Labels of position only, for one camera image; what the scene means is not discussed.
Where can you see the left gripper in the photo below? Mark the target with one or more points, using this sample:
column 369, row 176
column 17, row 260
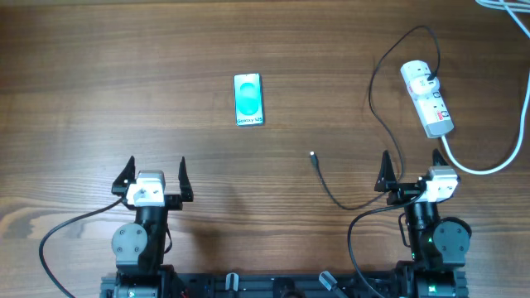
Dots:
column 173, row 202

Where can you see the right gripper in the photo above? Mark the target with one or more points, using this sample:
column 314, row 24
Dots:
column 387, row 183

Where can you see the turquoise screen smartphone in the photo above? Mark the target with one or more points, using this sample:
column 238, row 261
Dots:
column 248, row 100

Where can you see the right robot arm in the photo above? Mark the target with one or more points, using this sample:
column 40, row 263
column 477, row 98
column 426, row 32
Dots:
column 438, row 245

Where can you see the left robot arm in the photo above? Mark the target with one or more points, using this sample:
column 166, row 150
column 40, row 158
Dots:
column 140, row 246

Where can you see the white power strip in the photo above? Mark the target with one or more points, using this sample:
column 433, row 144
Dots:
column 431, row 109

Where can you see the white USB wall charger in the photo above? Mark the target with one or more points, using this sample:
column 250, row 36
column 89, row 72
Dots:
column 421, row 85

